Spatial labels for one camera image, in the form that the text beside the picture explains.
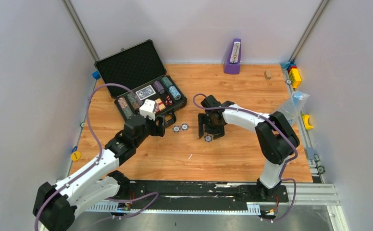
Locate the black poker set case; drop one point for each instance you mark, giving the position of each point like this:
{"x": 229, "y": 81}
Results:
{"x": 133, "y": 68}

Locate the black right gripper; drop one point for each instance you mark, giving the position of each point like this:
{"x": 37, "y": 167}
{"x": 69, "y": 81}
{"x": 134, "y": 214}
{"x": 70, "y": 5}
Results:
{"x": 217, "y": 133}

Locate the blue white 10 chip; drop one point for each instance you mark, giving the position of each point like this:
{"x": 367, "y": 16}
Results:
{"x": 184, "y": 127}
{"x": 176, "y": 129}
{"x": 208, "y": 138}

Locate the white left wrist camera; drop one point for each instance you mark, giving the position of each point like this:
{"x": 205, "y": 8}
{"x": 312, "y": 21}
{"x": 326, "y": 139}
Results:
{"x": 148, "y": 108}

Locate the blue playing card deck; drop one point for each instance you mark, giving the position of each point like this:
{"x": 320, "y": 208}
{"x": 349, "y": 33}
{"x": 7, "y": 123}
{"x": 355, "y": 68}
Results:
{"x": 145, "y": 92}

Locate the light blue chip stack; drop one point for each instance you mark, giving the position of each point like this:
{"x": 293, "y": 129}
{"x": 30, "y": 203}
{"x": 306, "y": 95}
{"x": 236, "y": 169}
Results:
{"x": 174, "y": 92}

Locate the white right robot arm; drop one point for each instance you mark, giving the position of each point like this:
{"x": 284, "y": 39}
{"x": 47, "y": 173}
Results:
{"x": 277, "y": 139}

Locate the red playing card box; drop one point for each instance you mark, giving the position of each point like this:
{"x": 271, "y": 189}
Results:
{"x": 160, "y": 105}

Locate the small wooden block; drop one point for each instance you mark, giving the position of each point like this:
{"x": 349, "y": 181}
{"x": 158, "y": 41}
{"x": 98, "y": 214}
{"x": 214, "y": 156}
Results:
{"x": 267, "y": 74}

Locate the purple metronome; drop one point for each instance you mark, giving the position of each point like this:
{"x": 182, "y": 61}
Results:
{"x": 232, "y": 61}

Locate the yellow big blind button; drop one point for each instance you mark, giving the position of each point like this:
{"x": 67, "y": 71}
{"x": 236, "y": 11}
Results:
{"x": 76, "y": 155}

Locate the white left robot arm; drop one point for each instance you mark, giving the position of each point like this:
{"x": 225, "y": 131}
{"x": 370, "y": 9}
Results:
{"x": 57, "y": 206}

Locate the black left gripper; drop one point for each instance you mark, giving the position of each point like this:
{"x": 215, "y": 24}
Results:
{"x": 158, "y": 124}

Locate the yellow curved toy piece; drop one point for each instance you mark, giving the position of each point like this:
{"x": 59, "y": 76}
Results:
{"x": 306, "y": 121}

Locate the clear bubble wrap bag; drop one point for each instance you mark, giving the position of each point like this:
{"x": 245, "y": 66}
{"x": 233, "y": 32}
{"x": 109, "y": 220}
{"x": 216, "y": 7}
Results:
{"x": 292, "y": 107}

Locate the yellow toy block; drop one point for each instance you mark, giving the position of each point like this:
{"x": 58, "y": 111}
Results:
{"x": 295, "y": 77}

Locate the brown purple chip stack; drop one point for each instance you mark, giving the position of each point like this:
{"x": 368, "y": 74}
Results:
{"x": 134, "y": 101}

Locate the dark green chip stack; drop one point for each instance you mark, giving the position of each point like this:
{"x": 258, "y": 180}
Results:
{"x": 166, "y": 82}

